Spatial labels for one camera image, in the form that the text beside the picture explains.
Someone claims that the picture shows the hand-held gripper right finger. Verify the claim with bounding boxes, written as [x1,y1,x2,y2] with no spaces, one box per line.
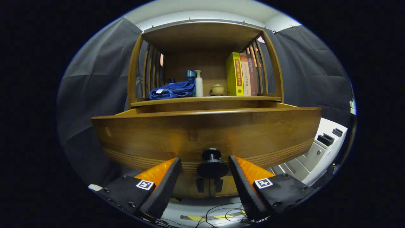
[229,155,317,222]

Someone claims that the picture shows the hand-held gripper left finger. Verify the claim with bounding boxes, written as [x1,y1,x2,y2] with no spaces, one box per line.
[98,157,182,222]

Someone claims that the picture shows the wooden drawer with black knob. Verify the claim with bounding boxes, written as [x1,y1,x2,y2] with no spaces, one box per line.
[91,101,322,179]

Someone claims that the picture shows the wooden cabinet door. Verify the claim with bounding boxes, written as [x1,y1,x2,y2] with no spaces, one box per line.
[210,176,239,197]
[172,173,211,199]

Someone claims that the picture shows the white drawer unit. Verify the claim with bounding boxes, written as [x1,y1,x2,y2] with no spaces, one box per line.
[271,118,348,187]

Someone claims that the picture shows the wooden countertop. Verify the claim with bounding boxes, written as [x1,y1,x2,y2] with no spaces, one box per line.
[130,94,282,107]

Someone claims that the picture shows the wooden cabinet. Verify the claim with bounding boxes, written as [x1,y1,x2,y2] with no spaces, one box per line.
[128,21,284,198]

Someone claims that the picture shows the yellow and black floor tape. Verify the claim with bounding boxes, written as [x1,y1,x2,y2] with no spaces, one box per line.
[180,213,246,221]

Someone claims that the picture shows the folded blue towel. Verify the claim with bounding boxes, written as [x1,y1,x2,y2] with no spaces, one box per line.
[148,81,196,100]

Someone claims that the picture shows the beige lidded teacup with saucer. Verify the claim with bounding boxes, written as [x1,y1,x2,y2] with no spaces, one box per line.
[210,84,226,96]

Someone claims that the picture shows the white pump bottle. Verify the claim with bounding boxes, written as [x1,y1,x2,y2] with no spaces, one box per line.
[194,70,204,97]

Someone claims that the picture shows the orange and white book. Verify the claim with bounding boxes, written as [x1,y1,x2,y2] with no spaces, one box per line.
[240,53,252,96]

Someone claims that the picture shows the brown book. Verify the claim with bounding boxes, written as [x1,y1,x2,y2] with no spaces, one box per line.
[247,54,258,96]

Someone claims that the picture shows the yellow book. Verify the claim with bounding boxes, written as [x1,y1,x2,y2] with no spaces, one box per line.
[226,52,244,97]

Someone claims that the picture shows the black cables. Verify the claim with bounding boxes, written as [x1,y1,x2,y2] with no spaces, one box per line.
[195,203,250,228]

